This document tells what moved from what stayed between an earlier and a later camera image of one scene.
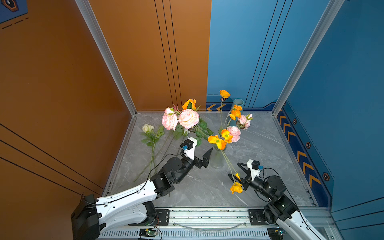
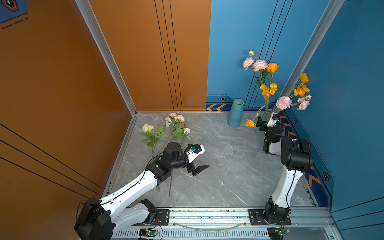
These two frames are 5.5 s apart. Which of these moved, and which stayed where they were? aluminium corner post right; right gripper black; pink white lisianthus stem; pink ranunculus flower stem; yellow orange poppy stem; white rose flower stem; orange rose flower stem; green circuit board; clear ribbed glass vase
Moved: yellow orange poppy stem; clear ribbed glass vase; right gripper black; pink ranunculus flower stem; pink white lisianthus stem; orange rose flower stem
Stayed: green circuit board; white rose flower stem; aluminium corner post right
